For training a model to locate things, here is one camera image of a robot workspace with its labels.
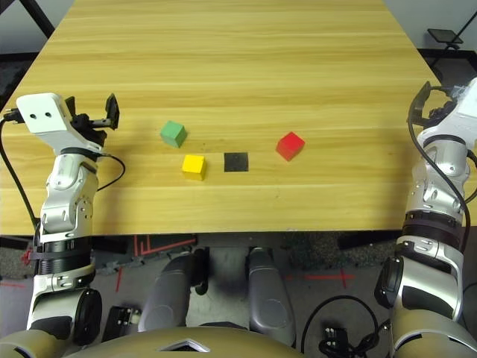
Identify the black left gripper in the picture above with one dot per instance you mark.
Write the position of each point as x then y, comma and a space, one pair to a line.
87, 130

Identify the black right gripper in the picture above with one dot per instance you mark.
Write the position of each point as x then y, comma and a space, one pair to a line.
442, 111

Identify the green wooden block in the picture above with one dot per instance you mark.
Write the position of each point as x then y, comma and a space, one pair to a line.
173, 133

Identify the yellow wooden block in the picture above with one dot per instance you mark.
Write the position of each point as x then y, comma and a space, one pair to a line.
194, 166

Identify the red wooden block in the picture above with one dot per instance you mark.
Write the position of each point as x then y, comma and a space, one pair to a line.
290, 146

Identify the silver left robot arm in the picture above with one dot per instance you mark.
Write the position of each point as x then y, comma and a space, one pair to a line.
71, 179

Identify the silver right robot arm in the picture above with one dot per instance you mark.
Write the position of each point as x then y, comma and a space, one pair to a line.
436, 186

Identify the black tray stand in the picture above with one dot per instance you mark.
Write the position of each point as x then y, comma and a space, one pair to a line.
443, 36

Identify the dark foam floor mat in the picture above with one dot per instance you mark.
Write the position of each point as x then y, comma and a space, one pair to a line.
11, 82

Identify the black table foot bar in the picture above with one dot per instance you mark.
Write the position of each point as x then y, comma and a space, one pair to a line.
108, 246
365, 240

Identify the black square marker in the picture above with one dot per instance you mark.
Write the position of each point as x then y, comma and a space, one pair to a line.
236, 162

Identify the black mat with red lines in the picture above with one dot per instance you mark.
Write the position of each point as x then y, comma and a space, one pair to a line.
164, 246

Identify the small red clip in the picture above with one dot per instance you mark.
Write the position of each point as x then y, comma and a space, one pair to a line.
26, 255

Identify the grey left robot leg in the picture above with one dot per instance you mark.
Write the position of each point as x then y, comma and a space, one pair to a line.
167, 294

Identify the grey robot leg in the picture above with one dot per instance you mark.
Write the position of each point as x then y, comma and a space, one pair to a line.
268, 294
167, 294

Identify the black box with white connectors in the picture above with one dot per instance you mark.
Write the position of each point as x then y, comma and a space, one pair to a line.
335, 339
119, 320

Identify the grey right robot leg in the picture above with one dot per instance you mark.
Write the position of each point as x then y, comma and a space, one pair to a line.
268, 294

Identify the olive robot torso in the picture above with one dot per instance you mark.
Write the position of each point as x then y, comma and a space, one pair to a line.
149, 347

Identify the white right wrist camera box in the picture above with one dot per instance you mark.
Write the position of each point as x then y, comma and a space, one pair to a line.
470, 112

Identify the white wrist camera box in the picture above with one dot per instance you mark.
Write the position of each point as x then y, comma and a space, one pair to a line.
470, 112
41, 112

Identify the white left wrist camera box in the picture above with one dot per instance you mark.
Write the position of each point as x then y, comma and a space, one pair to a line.
41, 112

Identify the black metal frame bar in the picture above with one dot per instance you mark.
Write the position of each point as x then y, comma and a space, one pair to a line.
39, 16

